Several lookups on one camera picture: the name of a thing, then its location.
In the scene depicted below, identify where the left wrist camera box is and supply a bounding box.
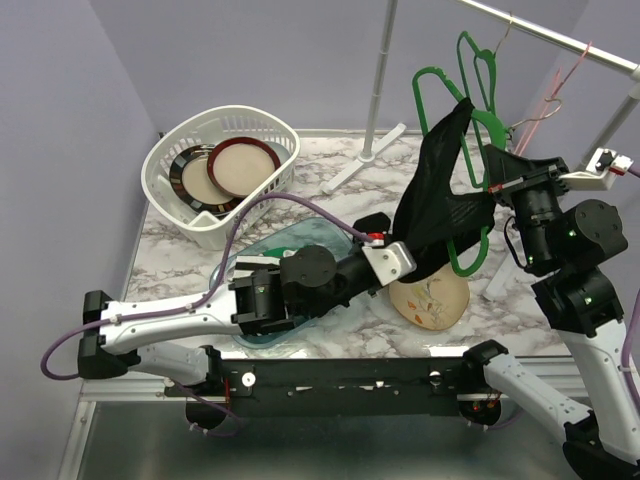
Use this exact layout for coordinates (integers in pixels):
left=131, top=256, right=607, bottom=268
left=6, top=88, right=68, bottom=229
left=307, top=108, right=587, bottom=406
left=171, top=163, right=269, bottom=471
left=361, top=233, right=417, bottom=286

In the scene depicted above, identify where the beige bird pattern plate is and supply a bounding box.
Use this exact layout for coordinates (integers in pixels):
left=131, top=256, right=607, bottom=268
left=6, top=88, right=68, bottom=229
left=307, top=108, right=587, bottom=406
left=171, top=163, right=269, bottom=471
left=389, top=264, right=470, bottom=331

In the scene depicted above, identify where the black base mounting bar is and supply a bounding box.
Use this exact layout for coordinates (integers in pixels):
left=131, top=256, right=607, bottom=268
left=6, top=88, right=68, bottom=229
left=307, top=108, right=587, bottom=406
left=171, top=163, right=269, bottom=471
left=164, top=349, right=501, bottom=419

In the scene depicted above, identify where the green hanger with black top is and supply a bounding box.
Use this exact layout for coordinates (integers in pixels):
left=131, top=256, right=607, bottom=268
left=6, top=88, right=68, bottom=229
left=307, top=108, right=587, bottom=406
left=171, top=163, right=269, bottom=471
left=411, top=65, right=564, bottom=277

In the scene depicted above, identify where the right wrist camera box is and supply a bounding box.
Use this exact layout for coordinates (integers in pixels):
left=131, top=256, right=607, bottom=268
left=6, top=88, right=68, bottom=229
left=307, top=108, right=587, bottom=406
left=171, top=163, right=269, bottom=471
left=559, top=148, right=639, bottom=191

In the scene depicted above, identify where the green hanger with striped top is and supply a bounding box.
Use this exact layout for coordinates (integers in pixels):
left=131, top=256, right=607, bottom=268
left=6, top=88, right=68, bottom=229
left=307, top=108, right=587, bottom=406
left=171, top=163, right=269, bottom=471
left=456, top=26, right=511, bottom=116

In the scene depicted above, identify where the black white striped tank top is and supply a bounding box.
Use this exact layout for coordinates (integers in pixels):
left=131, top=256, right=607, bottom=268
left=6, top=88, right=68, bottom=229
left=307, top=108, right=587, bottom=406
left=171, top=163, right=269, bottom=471
left=234, top=255, right=281, bottom=271

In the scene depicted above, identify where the white plastic dish basket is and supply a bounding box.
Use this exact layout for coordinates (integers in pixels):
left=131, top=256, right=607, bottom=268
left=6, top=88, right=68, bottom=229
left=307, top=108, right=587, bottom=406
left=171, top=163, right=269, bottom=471
left=140, top=105, right=301, bottom=250

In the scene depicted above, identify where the black rimmed plate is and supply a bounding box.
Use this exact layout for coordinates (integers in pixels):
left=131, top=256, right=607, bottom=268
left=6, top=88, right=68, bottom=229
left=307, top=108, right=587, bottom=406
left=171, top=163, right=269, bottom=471
left=169, top=144, right=241, bottom=217

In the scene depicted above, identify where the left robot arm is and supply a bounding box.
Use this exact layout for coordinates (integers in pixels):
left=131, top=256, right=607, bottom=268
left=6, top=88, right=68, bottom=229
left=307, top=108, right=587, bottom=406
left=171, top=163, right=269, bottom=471
left=77, top=233, right=416, bottom=395

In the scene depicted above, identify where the clear blue plastic tray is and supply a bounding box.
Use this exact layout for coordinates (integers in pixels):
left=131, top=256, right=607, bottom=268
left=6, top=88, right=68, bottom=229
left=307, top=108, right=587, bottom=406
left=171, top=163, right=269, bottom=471
left=225, top=217, right=352, bottom=349

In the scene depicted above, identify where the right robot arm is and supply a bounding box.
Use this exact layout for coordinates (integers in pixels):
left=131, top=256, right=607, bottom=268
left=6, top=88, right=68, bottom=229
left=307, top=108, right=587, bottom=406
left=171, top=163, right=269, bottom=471
left=459, top=145, right=639, bottom=479

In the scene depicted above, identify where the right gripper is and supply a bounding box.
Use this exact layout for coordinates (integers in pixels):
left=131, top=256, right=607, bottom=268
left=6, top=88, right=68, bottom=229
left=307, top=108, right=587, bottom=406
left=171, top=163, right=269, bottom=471
left=486, top=143, right=574, bottom=268

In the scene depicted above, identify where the green tank top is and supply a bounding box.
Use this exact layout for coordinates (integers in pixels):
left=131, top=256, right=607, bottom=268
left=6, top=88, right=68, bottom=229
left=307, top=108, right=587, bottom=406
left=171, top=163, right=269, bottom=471
left=262, top=246, right=301, bottom=259

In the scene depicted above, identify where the red rimmed plate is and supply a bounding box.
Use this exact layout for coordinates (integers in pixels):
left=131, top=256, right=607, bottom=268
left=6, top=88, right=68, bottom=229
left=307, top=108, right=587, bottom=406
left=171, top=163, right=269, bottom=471
left=207, top=136, right=281, bottom=198

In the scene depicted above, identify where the pink wire hanger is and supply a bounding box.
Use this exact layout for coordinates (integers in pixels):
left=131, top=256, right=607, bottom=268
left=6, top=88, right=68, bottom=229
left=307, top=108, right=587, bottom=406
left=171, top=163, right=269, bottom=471
left=510, top=42, right=593, bottom=155

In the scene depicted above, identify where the metal clothes rack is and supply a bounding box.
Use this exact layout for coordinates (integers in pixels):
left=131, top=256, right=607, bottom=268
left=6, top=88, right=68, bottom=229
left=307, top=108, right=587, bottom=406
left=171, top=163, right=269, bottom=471
left=322, top=1, right=639, bottom=195

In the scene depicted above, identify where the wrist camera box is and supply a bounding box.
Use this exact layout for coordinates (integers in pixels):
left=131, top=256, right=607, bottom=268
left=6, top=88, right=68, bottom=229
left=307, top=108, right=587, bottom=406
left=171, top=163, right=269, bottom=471
left=559, top=148, right=639, bottom=191
left=361, top=233, right=417, bottom=286

